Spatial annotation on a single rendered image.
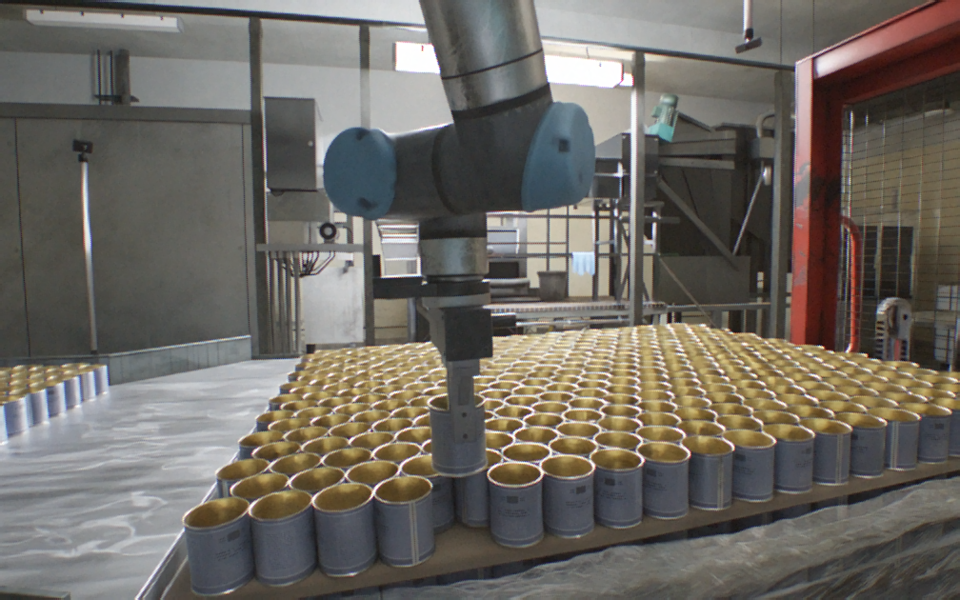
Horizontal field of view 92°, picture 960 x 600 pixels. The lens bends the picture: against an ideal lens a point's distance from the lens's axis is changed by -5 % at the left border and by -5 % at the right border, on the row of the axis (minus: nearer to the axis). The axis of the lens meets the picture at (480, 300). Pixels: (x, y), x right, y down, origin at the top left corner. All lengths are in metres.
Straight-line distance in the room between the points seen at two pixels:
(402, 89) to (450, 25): 9.00
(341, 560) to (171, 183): 3.01
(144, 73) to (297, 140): 7.04
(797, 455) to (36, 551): 1.02
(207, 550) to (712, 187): 4.85
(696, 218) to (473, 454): 4.44
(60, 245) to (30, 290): 0.31
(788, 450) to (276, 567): 0.67
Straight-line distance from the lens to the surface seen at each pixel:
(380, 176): 0.40
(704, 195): 5.02
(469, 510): 0.69
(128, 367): 1.89
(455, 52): 0.35
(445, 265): 0.50
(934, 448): 1.04
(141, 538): 0.84
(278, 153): 3.07
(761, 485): 0.80
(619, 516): 0.69
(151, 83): 9.89
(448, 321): 0.48
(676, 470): 0.70
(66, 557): 0.85
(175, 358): 1.94
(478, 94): 0.35
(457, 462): 0.58
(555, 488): 0.64
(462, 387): 0.53
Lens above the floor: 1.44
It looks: 4 degrees down
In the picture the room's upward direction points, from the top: straight up
